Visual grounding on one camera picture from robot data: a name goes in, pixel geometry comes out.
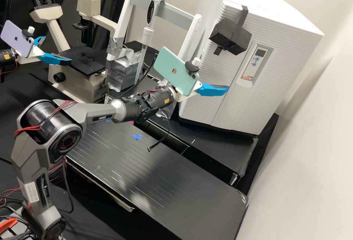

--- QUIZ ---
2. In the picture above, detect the white incubator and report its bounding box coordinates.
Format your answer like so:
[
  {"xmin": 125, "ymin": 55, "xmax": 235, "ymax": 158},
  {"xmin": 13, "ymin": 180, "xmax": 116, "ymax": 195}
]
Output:
[{"xmin": 176, "ymin": 0, "xmax": 325, "ymax": 137}]

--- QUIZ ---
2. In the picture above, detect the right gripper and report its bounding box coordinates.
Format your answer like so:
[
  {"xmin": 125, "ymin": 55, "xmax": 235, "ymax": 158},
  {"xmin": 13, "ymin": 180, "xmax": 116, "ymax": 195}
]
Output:
[{"xmin": 170, "ymin": 81, "xmax": 230, "ymax": 103}]

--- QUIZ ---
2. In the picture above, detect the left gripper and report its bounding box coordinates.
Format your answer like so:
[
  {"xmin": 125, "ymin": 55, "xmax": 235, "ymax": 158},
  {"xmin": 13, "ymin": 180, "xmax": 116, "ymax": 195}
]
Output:
[{"xmin": 16, "ymin": 36, "xmax": 73, "ymax": 66}]

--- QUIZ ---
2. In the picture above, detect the black platform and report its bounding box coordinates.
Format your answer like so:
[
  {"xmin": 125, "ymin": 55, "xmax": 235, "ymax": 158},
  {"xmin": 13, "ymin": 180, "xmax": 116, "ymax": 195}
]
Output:
[
  {"xmin": 143, "ymin": 110, "xmax": 280, "ymax": 189},
  {"xmin": 65, "ymin": 123, "xmax": 250, "ymax": 240},
  {"xmin": 106, "ymin": 40, "xmax": 178, "ymax": 103}
]

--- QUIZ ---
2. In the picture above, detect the left wrist camera phone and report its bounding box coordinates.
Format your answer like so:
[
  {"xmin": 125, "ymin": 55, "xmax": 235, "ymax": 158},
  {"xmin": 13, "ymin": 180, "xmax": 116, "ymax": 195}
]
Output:
[{"xmin": 0, "ymin": 20, "xmax": 36, "ymax": 59}]

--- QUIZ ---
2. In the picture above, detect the black cable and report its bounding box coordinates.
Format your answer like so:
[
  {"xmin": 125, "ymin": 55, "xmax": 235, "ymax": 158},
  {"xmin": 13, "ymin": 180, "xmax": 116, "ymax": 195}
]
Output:
[
  {"xmin": 147, "ymin": 112, "xmax": 171, "ymax": 153},
  {"xmin": 135, "ymin": 57, "xmax": 157, "ymax": 85}
]

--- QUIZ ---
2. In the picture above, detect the white pipette stand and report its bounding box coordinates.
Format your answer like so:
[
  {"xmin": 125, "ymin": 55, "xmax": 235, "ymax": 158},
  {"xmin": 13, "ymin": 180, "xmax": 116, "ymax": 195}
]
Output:
[{"xmin": 106, "ymin": 0, "xmax": 203, "ymax": 92}]

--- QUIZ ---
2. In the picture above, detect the right wrist camera phone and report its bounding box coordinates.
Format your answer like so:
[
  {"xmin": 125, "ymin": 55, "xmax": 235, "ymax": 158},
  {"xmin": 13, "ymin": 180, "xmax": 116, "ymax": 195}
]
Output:
[{"xmin": 153, "ymin": 46, "xmax": 201, "ymax": 97}]

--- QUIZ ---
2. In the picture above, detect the wrist camera phone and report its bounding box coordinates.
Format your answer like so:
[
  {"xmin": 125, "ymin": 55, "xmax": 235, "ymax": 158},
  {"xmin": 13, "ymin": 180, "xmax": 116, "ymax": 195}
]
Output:
[
  {"xmin": 153, "ymin": 46, "xmax": 201, "ymax": 97},
  {"xmin": 0, "ymin": 20, "xmax": 36, "ymax": 59}
]

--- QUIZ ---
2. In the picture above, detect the cream microscope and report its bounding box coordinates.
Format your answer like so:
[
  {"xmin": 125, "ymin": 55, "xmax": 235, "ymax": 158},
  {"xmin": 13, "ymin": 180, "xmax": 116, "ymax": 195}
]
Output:
[{"xmin": 28, "ymin": 0, "xmax": 124, "ymax": 103}]

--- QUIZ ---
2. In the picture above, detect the pipette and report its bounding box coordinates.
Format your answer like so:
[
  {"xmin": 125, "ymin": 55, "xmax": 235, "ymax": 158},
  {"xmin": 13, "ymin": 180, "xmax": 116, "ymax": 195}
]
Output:
[{"xmin": 136, "ymin": 0, "xmax": 166, "ymax": 85}]

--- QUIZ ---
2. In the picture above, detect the incubator door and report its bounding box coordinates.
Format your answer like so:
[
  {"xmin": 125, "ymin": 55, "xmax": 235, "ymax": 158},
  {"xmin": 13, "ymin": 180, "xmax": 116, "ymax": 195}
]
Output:
[{"xmin": 178, "ymin": 0, "xmax": 286, "ymax": 135}]

